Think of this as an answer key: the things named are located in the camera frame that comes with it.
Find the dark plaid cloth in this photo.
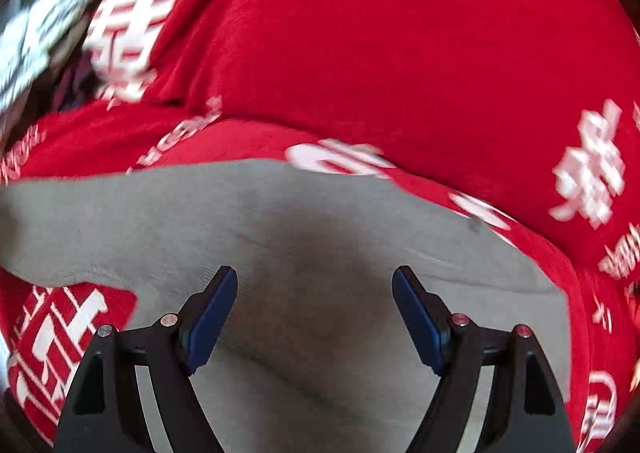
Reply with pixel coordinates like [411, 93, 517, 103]
[37, 40, 108, 116]

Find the grey sock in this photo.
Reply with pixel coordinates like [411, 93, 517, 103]
[0, 158, 573, 453]

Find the red printed blanket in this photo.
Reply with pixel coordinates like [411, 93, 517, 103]
[0, 0, 640, 453]

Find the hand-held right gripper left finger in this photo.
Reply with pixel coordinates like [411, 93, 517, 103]
[52, 265, 238, 453]

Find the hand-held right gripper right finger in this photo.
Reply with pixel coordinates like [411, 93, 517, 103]
[391, 265, 576, 453]

